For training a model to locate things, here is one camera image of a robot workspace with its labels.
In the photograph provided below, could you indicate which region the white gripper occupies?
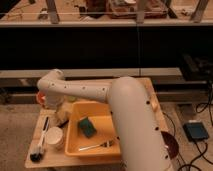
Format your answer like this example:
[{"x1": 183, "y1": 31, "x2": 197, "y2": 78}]
[{"x1": 45, "y1": 95, "x2": 70, "y2": 123}]

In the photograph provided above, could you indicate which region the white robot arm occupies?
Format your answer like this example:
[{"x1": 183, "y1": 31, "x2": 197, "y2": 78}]
[{"x1": 37, "y1": 69, "x2": 174, "y2": 171}]

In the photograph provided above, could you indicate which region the yellow plastic tray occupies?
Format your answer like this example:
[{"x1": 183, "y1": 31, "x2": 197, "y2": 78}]
[{"x1": 65, "y1": 101, "x2": 120, "y2": 157}]

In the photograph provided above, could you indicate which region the green cup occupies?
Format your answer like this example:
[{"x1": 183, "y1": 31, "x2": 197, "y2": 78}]
[{"x1": 67, "y1": 96, "x2": 77, "y2": 102}]

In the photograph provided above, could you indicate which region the red bowl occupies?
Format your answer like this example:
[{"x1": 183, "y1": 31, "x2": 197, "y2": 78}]
[{"x1": 36, "y1": 92, "x2": 45, "y2": 105}]

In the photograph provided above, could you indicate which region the white paper cup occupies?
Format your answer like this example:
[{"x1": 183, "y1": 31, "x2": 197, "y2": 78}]
[{"x1": 45, "y1": 127, "x2": 64, "y2": 149}]

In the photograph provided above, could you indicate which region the green sponge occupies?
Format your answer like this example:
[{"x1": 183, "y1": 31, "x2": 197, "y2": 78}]
[{"x1": 78, "y1": 117, "x2": 97, "y2": 138}]

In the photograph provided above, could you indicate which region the black and white dish brush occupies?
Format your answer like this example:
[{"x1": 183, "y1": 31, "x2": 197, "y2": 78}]
[{"x1": 30, "y1": 118, "x2": 49, "y2": 162}]

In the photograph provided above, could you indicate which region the metal fork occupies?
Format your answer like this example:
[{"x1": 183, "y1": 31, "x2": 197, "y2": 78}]
[{"x1": 78, "y1": 140, "x2": 114, "y2": 151}]

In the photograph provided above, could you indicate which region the dark maroon bowl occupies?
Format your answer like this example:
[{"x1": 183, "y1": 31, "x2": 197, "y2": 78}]
[{"x1": 161, "y1": 131, "x2": 179, "y2": 159}]

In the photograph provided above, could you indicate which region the black foot pedal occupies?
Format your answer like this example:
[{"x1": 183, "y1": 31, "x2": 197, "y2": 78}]
[{"x1": 183, "y1": 122, "x2": 209, "y2": 142}]

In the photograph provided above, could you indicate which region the black cable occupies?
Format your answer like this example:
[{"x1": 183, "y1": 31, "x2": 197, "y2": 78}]
[{"x1": 162, "y1": 79, "x2": 213, "y2": 171}]

